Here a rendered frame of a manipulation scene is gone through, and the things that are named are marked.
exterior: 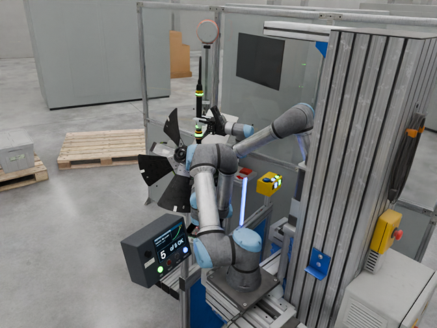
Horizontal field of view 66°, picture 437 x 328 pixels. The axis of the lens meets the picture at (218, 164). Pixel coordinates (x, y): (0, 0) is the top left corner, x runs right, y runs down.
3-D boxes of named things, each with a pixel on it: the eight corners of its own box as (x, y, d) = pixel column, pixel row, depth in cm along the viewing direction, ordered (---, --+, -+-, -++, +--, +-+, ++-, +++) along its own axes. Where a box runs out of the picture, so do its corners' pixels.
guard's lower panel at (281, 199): (150, 196, 380) (146, 120, 340) (397, 319, 244) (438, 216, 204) (148, 198, 377) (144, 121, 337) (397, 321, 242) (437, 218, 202)
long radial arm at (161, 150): (194, 159, 237) (186, 153, 227) (190, 168, 236) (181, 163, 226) (165, 148, 252) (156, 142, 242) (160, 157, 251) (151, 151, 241)
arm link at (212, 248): (237, 262, 125) (218, 137, 149) (198, 267, 122) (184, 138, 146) (231, 268, 136) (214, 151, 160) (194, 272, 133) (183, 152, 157)
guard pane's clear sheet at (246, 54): (147, 118, 335) (142, 6, 290) (434, 209, 204) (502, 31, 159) (147, 118, 334) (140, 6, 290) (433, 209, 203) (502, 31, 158)
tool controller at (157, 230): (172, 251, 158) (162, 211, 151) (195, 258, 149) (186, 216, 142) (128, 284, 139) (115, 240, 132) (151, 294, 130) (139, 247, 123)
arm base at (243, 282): (268, 279, 141) (271, 261, 137) (244, 299, 132) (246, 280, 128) (242, 260, 151) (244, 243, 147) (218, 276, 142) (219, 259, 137)
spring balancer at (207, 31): (196, 42, 249) (196, 43, 243) (197, 19, 242) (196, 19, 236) (218, 43, 249) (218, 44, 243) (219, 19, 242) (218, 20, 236)
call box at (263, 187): (267, 184, 229) (269, 170, 225) (280, 189, 224) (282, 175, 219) (255, 193, 218) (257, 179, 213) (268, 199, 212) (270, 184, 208)
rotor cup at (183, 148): (184, 150, 224) (173, 142, 213) (202, 150, 218) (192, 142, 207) (180, 170, 220) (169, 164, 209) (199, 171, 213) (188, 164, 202)
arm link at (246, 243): (263, 269, 133) (267, 242, 127) (231, 273, 131) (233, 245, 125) (255, 249, 144) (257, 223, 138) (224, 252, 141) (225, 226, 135)
